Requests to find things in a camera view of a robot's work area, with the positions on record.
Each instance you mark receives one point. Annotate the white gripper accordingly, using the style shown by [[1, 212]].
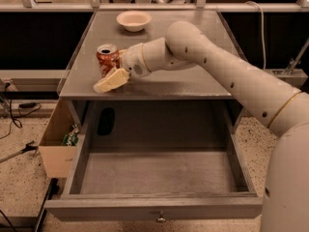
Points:
[[133, 60]]

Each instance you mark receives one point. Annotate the crushed red coke can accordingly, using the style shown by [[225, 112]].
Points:
[[108, 57]]

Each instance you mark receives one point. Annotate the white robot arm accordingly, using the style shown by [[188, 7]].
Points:
[[278, 105]]

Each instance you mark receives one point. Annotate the open grey top drawer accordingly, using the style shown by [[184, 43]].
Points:
[[137, 183]]

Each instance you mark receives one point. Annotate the metal drawer knob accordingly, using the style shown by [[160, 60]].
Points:
[[161, 218]]

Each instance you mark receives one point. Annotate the white paper bowl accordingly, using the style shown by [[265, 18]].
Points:
[[134, 21]]

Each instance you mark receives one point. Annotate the grey cabinet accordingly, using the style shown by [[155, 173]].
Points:
[[165, 109]]

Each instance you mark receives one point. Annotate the green snack bag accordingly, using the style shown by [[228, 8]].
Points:
[[71, 138]]

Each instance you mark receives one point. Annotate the black power adapter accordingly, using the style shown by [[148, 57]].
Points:
[[27, 105]]

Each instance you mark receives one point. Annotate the cardboard box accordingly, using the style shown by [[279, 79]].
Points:
[[56, 156]]

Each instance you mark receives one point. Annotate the black-tipped grabber stick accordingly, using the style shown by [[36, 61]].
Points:
[[27, 148]]

